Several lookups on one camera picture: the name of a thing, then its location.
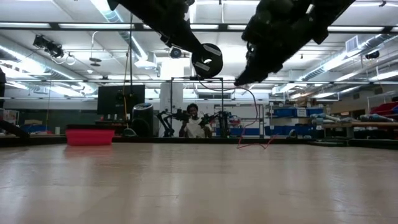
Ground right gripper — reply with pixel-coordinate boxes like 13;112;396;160
234;0;315;86

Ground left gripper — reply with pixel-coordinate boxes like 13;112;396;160
133;11;208;55

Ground black cord spool white labels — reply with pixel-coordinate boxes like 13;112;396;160
191;42;224;80

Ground red cord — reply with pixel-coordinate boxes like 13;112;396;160
198;77;279;150

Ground blue storage bin shelf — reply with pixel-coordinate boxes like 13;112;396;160
264;104;326;139

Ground black hanging pole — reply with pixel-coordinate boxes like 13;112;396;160
129;12;134;86

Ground person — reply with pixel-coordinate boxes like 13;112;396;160
179;103;214;139

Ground black monitor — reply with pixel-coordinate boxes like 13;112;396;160
97;84;146;116

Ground wooden workbench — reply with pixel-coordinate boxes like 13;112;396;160
310;113;398;139

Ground red collapsible bin black rim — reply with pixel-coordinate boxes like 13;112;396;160
65;124;116;147

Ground black overhead light beam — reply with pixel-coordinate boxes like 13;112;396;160
0;22;398;34

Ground white printed box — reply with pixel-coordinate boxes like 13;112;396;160
0;108;20;126

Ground black dome ceiling camera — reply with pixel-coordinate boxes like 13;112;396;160
169;45;183;60

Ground black aluminium table frame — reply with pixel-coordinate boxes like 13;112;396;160
0;119;398;149

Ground black ceiling camera with cable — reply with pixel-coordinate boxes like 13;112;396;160
32;34;65;60

